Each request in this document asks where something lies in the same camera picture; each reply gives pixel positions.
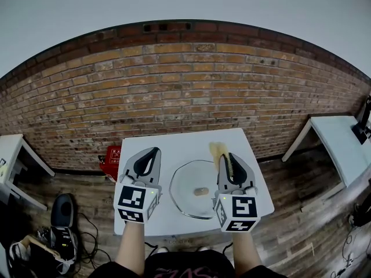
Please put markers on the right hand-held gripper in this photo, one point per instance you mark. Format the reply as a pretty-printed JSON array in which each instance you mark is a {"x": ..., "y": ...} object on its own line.
[{"x": 240, "y": 210}]

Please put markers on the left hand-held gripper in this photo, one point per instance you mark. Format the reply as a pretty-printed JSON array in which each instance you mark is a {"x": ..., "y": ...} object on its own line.
[{"x": 133, "y": 201}]

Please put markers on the yellow loofah scrubber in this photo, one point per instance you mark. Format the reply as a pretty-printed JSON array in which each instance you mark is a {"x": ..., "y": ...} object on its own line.
[{"x": 216, "y": 151}]

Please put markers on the glass pot lid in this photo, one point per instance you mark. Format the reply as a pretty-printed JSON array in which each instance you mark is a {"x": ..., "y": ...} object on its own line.
[{"x": 188, "y": 190}]

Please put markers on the person's left forearm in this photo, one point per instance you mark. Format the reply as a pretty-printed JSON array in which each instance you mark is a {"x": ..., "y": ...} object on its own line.
[{"x": 130, "y": 248}]

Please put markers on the person's right forearm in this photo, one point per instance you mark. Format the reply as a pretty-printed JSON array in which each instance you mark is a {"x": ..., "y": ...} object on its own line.
[{"x": 245, "y": 250}]

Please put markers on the red fire extinguisher box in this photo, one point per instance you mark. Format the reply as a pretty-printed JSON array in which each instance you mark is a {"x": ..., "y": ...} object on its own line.
[{"x": 111, "y": 162}]

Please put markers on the person's white shoe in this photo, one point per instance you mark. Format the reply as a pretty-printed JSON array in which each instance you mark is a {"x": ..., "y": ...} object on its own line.
[
  {"x": 202, "y": 248},
  {"x": 163, "y": 249}
]

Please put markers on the black floor device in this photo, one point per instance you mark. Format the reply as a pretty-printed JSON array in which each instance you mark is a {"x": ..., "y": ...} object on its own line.
[{"x": 62, "y": 213}]

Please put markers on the person's black shirt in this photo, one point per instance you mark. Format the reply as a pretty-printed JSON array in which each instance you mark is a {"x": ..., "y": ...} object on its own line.
[{"x": 188, "y": 266}]

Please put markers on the white side table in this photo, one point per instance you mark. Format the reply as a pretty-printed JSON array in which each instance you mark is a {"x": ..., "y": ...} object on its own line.
[
  {"x": 11, "y": 152},
  {"x": 336, "y": 143}
]

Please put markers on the black stand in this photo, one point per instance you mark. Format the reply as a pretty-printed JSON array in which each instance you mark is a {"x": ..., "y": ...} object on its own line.
[{"x": 363, "y": 126}]

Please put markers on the black and white bag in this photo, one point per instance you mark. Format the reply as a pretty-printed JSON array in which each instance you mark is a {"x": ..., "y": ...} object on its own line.
[{"x": 37, "y": 253}]

